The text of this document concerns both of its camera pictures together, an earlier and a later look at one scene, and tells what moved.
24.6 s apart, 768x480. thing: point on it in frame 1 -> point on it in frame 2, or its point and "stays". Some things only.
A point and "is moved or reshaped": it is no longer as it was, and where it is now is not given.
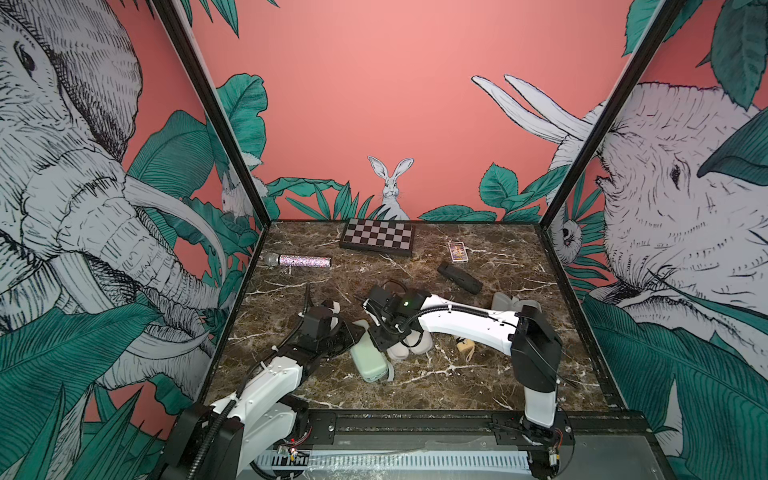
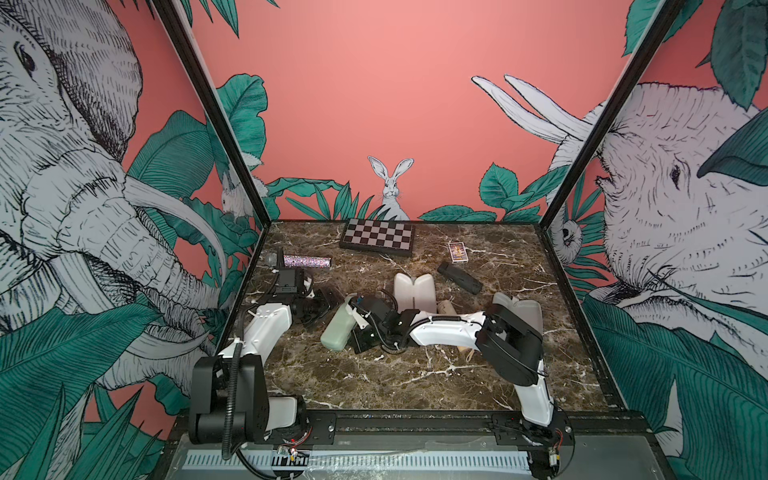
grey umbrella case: (369, 358) is moved or reshaped
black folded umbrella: (462, 279) stays
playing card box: (458, 252) stays
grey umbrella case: (503, 301) stays
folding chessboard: (378, 236) stays
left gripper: (349, 337) -> (325, 306)
